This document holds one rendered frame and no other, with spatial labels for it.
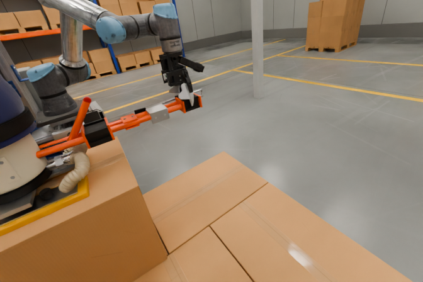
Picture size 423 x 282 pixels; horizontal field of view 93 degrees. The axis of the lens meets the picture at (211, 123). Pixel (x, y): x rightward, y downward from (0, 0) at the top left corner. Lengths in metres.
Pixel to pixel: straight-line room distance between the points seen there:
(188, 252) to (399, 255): 1.28
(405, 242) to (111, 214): 1.69
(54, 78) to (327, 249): 1.39
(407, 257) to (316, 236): 0.87
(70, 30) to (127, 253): 0.95
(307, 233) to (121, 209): 0.72
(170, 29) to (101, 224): 0.65
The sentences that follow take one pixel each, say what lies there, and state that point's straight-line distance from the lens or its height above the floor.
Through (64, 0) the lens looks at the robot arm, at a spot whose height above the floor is 1.47.
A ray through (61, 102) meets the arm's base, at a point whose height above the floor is 1.09.
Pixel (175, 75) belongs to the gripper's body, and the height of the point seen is 1.20.
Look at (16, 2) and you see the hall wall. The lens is 9.24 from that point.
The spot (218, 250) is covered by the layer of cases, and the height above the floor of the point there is 0.54.
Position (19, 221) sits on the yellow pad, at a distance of 0.78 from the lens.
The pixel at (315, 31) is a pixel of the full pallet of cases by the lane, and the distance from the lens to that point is 7.32.
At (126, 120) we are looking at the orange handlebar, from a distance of 0.78.
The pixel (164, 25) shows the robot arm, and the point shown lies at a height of 1.36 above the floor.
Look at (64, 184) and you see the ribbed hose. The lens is 0.75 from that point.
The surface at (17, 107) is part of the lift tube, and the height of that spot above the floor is 1.23.
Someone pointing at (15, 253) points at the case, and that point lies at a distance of 0.77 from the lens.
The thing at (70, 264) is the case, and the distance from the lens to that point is 0.83.
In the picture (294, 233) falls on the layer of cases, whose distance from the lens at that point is 1.01.
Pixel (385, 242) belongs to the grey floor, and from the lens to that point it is 1.82.
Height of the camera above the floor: 1.37
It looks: 28 degrees down
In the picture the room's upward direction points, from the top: 8 degrees counter-clockwise
